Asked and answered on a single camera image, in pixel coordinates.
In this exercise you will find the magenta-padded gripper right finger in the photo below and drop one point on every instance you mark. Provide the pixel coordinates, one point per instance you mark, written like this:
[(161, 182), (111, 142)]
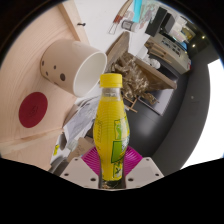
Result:
[(145, 170)]

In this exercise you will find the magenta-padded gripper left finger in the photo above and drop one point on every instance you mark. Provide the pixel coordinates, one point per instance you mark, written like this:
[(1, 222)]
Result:
[(78, 170)]

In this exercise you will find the yellow drink bottle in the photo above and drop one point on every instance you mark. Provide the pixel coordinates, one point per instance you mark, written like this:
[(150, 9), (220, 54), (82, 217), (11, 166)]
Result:
[(110, 133)]

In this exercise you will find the cardboard box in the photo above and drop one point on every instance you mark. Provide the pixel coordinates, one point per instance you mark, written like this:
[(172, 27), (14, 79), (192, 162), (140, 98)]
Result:
[(83, 146)]

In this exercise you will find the small yellow block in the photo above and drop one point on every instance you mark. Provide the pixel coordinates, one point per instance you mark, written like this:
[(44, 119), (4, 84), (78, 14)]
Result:
[(56, 150)]

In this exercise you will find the newspaper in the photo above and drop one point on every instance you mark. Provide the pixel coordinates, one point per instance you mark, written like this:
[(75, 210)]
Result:
[(80, 123)]

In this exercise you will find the light plywood board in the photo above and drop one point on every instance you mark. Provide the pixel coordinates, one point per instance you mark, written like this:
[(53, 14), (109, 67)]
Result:
[(23, 66), (26, 150)]

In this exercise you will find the flat round red coaster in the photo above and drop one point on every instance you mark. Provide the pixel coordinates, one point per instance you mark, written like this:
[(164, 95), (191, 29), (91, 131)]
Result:
[(32, 110)]

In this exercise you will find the ceiling light strip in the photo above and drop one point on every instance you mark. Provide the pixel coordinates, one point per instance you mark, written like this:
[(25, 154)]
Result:
[(210, 113)]

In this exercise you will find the cream mug with dots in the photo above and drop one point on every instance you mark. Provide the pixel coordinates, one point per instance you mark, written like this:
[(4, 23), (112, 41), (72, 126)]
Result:
[(63, 63)]

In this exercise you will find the white plaster bust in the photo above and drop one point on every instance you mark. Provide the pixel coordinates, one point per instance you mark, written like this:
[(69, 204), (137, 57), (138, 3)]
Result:
[(154, 62)]

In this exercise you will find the white cabinet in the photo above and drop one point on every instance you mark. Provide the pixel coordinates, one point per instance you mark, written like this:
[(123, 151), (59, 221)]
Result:
[(173, 50)]

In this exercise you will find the small grey-lidded jar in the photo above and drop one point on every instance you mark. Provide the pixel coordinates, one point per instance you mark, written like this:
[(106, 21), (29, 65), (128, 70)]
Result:
[(128, 25)]

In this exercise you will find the paint brush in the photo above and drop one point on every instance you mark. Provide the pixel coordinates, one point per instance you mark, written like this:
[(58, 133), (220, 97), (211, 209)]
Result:
[(120, 15)]

